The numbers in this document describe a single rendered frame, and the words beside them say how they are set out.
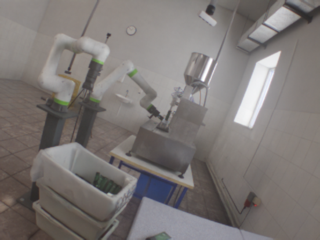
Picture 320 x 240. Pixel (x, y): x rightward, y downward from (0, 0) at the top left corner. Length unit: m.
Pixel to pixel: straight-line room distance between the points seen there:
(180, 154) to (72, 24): 5.98
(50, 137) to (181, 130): 1.06
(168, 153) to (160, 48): 4.37
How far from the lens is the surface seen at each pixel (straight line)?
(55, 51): 1.64
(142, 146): 1.58
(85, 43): 1.31
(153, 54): 5.62
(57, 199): 1.41
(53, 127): 1.57
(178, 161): 1.59
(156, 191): 2.46
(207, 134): 5.56
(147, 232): 0.91
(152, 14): 6.05
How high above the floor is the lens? 1.32
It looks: 7 degrees down
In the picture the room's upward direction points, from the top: 22 degrees clockwise
